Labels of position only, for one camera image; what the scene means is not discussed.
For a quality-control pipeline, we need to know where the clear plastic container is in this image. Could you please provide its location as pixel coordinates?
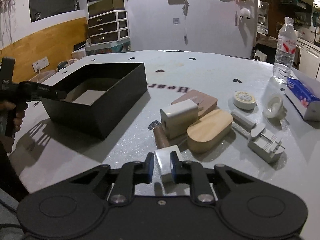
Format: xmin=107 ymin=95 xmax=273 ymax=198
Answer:
xmin=37 ymin=69 xmax=58 ymax=83

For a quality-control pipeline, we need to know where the dark drawer cabinet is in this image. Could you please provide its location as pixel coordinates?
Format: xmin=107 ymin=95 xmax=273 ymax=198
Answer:
xmin=87 ymin=10 xmax=131 ymax=46

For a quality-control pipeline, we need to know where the white plush toy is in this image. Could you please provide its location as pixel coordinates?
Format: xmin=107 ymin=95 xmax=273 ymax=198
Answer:
xmin=238 ymin=8 xmax=252 ymax=21

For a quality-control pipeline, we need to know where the white cylinder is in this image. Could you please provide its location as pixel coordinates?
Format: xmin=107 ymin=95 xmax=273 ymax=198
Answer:
xmin=230 ymin=109 xmax=257 ymax=131

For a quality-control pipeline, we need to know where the person's left hand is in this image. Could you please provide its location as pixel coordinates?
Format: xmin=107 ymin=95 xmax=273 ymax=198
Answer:
xmin=0 ymin=101 xmax=29 ymax=133

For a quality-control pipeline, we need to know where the light wooden oval case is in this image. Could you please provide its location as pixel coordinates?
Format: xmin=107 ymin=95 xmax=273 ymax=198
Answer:
xmin=187 ymin=109 xmax=234 ymax=154

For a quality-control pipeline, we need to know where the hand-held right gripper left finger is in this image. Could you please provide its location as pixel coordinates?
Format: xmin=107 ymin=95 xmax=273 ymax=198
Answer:
xmin=67 ymin=152 xmax=154 ymax=205

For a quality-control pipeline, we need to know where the black cardboard box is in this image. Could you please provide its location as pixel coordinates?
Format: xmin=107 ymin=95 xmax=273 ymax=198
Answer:
xmin=40 ymin=62 xmax=148 ymax=140

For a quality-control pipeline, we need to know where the glass tank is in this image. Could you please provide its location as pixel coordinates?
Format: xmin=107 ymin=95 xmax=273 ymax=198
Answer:
xmin=87 ymin=0 xmax=125 ymax=18

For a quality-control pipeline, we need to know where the brown wooden cylinder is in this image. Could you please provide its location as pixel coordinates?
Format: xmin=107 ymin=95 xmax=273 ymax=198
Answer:
xmin=153 ymin=127 xmax=171 ymax=150

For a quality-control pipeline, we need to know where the small white box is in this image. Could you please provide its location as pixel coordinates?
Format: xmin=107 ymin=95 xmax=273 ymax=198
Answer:
xmin=153 ymin=145 xmax=181 ymax=183

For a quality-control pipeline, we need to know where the pinkish wooden block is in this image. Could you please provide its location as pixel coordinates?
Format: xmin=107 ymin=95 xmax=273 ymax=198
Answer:
xmin=171 ymin=90 xmax=217 ymax=117

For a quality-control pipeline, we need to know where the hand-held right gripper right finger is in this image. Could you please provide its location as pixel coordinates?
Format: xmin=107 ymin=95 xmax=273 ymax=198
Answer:
xmin=170 ymin=151 xmax=254 ymax=205

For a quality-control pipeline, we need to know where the white charger block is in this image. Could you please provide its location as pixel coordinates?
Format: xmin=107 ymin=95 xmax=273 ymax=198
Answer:
xmin=160 ymin=99 xmax=199 ymax=140

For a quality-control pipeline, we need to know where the blue white tissue pack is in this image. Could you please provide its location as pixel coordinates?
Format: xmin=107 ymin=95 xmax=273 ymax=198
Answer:
xmin=283 ymin=69 xmax=320 ymax=122

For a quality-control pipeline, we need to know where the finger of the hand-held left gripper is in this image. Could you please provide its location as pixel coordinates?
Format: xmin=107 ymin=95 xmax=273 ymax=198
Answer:
xmin=19 ymin=81 xmax=68 ymax=101

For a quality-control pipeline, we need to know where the white wall outlet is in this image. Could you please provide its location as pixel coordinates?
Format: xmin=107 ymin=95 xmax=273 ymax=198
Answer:
xmin=32 ymin=57 xmax=50 ymax=72

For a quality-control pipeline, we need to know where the clear water bottle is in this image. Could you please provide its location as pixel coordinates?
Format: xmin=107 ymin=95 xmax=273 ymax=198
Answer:
xmin=273 ymin=16 xmax=298 ymax=84

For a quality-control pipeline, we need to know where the clear plastic cup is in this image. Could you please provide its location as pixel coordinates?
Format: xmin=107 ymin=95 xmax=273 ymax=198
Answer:
xmin=263 ymin=93 xmax=287 ymax=119

